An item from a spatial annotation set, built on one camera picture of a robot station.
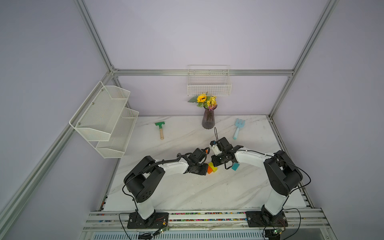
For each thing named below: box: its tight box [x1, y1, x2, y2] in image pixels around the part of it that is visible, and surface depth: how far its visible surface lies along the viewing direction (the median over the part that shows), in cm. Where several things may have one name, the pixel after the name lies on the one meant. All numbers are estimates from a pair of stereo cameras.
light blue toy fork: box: [233, 118, 246, 140], surface depth 116 cm
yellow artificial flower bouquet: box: [187, 94, 217, 111], surface depth 97 cm
